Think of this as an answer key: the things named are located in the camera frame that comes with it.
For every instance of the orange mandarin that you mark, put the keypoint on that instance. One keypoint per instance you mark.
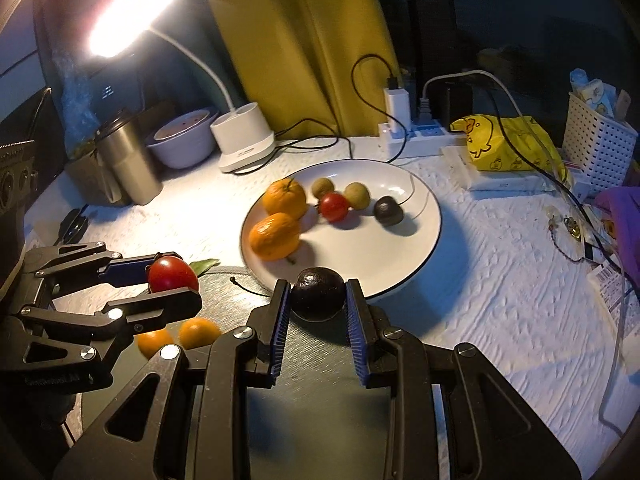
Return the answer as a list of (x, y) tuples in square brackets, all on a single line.
[(274, 237)]

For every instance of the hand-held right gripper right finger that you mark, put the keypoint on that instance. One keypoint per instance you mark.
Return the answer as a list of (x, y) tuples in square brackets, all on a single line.
[(357, 330)]

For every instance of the thin fruit stem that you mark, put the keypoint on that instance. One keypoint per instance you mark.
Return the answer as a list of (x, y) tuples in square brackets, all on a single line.
[(250, 291)]

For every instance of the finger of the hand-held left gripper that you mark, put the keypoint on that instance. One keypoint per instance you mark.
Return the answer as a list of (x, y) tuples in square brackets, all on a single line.
[(165, 305), (125, 270)]

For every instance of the clear blue plastic bag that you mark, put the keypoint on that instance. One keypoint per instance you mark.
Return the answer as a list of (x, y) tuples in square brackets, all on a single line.
[(75, 105)]

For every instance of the white power strip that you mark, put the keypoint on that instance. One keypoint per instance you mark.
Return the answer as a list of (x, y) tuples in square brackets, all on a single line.
[(430, 132)]

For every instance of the small round orange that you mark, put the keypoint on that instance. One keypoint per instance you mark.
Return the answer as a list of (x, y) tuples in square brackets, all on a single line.
[(155, 344), (199, 332)]

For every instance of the white wall charger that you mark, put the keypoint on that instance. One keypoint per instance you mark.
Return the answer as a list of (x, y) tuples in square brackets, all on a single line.
[(397, 107)]

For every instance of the white paper label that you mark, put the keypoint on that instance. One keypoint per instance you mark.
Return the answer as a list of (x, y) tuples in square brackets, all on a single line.
[(607, 280)]

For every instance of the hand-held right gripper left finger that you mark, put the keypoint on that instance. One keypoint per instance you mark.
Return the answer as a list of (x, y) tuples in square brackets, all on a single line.
[(280, 330)]

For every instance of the green leaf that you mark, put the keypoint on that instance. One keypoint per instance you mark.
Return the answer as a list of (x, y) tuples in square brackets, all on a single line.
[(202, 266)]

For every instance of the yellow printed bag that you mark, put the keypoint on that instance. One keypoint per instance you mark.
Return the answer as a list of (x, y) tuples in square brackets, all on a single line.
[(495, 145)]

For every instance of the yellow curtain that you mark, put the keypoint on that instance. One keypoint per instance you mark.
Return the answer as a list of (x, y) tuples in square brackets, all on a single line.
[(300, 35)]

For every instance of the lavender bowl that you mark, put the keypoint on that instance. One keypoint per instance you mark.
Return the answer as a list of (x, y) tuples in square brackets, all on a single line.
[(180, 152)]

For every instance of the red cherry tomato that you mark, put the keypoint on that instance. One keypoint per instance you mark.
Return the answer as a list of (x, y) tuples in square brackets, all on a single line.
[(172, 275), (334, 207)]

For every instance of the dark purple plum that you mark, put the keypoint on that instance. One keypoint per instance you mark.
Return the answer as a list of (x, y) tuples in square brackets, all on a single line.
[(318, 295), (388, 211)]

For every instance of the purple cloth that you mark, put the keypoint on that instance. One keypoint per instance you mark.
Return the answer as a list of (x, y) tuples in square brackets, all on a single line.
[(625, 220)]

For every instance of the steel tumbler with lid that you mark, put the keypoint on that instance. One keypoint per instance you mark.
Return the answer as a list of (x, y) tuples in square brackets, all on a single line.
[(132, 165)]

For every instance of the dark window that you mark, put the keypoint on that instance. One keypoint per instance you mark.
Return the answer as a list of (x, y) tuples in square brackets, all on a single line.
[(525, 20)]

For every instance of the grey round tray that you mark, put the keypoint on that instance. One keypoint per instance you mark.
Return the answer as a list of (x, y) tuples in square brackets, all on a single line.
[(235, 307)]

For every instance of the black power adapter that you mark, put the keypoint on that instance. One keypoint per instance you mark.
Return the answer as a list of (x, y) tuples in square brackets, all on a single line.
[(452, 100)]

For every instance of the white woven basket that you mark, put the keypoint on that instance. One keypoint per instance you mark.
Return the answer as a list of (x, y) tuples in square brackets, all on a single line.
[(595, 145)]

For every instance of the white desk lamp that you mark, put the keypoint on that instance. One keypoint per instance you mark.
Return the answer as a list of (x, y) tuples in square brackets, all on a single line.
[(245, 135)]

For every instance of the black round case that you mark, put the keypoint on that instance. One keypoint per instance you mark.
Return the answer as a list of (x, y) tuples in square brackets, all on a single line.
[(75, 225)]

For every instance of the large orange with stem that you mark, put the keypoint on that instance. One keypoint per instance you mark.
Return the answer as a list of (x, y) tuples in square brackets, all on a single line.
[(285, 200)]

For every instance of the small tan round fruit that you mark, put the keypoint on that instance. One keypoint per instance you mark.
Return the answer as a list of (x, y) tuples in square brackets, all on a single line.
[(356, 195), (323, 188)]

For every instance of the white tissue pack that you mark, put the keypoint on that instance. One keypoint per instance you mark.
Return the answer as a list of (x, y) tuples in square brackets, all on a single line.
[(490, 181)]

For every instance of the white round plate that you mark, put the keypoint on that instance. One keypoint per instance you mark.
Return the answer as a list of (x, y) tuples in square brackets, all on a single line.
[(400, 260)]

